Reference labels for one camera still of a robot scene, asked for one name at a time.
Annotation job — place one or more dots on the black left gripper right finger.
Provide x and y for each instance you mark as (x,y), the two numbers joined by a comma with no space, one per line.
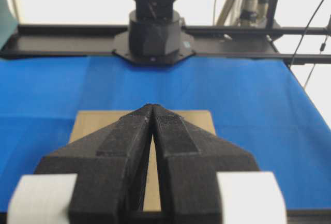
(188,158)

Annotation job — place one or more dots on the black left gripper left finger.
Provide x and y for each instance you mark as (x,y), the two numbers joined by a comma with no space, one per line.
(111,167)

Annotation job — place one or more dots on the brown cardboard box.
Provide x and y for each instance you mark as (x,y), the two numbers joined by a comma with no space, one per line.
(87,122)

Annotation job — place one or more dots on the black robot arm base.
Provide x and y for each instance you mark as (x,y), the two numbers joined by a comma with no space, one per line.
(154,35)

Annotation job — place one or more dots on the blue table cloth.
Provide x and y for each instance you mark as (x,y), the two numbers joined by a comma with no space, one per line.
(257,105)

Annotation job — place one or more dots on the teal curtain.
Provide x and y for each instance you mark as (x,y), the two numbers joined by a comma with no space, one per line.
(10,20)

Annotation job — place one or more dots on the black metal table frame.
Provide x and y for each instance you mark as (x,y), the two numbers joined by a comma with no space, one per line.
(29,41)

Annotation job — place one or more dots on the camera tripod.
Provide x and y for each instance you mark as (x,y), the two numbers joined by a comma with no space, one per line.
(248,13)

